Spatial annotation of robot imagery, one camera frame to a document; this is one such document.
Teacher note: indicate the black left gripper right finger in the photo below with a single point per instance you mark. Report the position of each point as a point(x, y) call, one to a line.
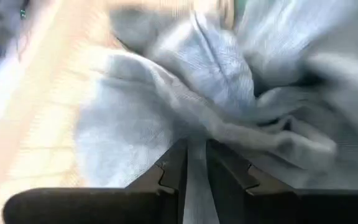
point(291, 208)

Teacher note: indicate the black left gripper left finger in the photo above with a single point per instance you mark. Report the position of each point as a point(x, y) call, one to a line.
point(104, 205)

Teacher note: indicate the light blue denim garment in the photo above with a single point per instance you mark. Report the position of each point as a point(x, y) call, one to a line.
point(197, 77)

